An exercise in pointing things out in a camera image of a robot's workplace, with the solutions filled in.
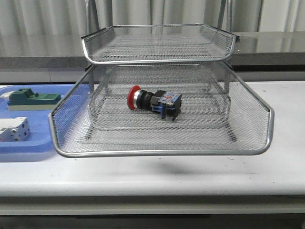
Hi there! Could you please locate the grey stone counter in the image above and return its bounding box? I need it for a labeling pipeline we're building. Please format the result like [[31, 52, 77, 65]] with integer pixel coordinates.
[[0, 31, 305, 84]]

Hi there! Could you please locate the silver mesh bottom tray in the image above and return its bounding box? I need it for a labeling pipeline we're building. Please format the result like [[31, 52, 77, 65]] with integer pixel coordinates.
[[89, 64, 237, 141]]

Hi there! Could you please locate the white circuit breaker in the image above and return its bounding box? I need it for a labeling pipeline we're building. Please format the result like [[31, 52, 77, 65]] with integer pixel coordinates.
[[0, 117, 30, 142]]

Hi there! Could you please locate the silver mesh top tray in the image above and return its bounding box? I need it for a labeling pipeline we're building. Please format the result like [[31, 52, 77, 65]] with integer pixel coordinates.
[[81, 24, 237, 64]]

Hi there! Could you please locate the silver metal rack frame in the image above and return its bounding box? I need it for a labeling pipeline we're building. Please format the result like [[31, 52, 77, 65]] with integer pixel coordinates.
[[84, 0, 240, 142]]

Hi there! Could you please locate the red emergency stop button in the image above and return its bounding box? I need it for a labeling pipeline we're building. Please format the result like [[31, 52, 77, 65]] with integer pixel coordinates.
[[127, 85, 182, 121]]

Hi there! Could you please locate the green and beige switch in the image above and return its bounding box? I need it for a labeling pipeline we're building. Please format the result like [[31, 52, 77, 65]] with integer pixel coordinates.
[[7, 88, 61, 111]]

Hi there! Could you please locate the silver mesh tray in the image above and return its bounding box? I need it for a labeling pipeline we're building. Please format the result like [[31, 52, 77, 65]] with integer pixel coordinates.
[[49, 62, 275, 157], [81, 24, 237, 64], [89, 64, 237, 141]]

